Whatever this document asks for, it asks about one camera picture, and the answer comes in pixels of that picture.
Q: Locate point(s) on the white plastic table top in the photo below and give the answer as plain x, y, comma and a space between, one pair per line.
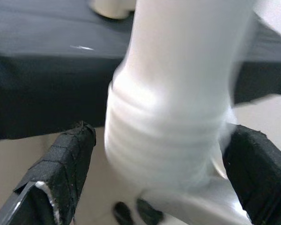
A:
112, 9

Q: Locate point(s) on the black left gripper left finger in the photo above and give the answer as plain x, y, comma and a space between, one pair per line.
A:
61, 164

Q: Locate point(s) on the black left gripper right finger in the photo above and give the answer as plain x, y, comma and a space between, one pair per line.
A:
257, 173

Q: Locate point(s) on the black tablecloth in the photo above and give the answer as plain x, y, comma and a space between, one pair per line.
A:
49, 82

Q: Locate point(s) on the white plastic table leg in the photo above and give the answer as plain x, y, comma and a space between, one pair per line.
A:
173, 93

